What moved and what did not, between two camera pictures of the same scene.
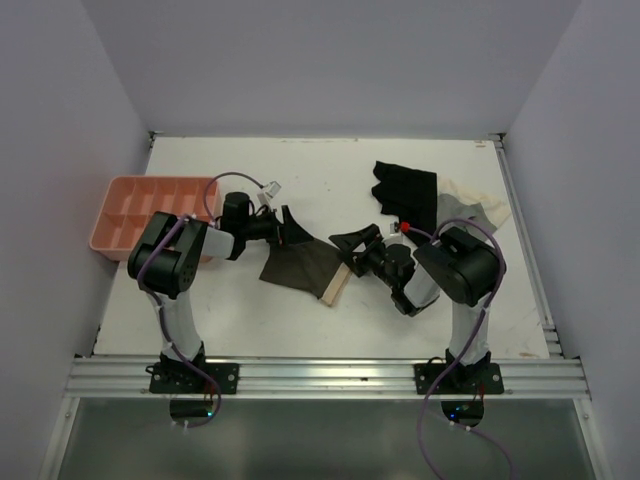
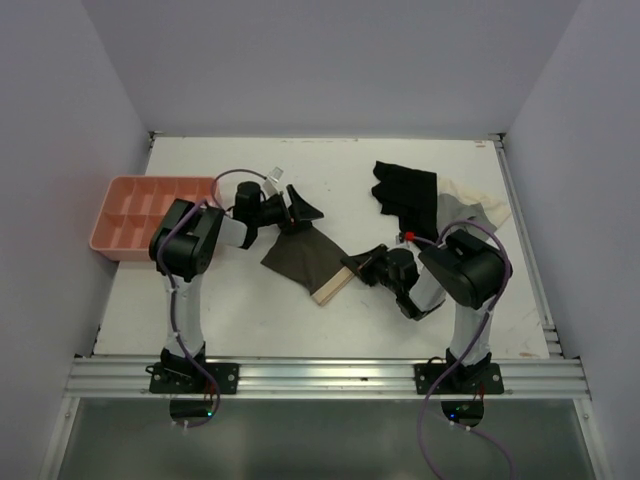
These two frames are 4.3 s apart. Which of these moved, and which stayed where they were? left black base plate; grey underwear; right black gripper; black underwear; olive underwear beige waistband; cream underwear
Moved: olive underwear beige waistband; right black gripper
Stayed: grey underwear; black underwear; cream underwear; left black base plate
